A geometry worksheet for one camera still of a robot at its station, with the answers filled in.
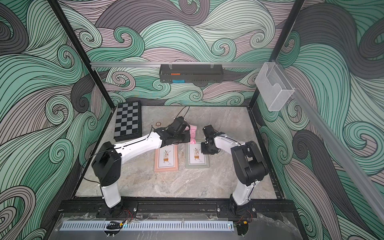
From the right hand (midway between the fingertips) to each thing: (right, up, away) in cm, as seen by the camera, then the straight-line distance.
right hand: (207, 152), depth 95 cm
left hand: (-11, +12, -9) cm, 19 cm away
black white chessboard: (-57, +20, +12) cm, 62 cm away
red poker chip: (-35, +17, +16) cm, 42 cm away
